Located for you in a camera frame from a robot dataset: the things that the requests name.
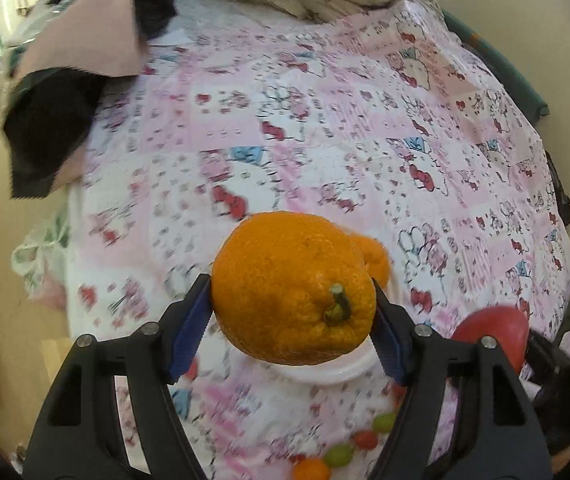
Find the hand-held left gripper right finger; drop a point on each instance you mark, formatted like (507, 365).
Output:
(390, 347)

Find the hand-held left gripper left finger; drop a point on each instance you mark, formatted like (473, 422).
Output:
(190, 340)

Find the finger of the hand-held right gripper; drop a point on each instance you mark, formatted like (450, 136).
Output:
(550, 349)

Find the red cherry tomato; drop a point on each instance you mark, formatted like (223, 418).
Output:
(365, 440)
(399, 391)

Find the red apple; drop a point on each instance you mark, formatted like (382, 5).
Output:
(490, 330)

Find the white plate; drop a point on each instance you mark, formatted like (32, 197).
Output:
(330, 371)

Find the green cherry tomato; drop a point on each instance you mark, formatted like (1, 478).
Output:
(384, 423)
(339, 455)

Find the large bumpy orange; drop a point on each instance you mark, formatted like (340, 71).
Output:
(285, 285)

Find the small tangerine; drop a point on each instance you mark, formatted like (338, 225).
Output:
(310, 470)

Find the white plastic bag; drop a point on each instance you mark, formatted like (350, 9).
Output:
(40, 255)

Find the pink printed bedsheet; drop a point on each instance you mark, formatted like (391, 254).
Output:
(315, 135)

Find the black cloth with zigzag edge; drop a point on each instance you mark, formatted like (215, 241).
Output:
(50, 130)

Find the teal padded bed edge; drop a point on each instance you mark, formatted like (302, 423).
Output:
(505, 65)

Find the white paper sheet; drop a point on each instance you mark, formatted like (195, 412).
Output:
(170, 39)

